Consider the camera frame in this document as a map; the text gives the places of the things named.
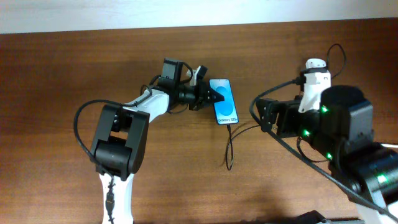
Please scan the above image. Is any white power strip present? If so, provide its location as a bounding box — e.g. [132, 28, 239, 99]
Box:
[305, 58, 326, 69]

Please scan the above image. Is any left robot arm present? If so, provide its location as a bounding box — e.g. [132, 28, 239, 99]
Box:
[90, 58, 224, 223]

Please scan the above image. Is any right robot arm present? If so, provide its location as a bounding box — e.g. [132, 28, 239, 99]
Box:
[249, 85, 397, 223]

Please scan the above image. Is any blue Galaxy smartphone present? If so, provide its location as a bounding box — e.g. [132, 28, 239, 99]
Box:
[210, 79, 239, 125]

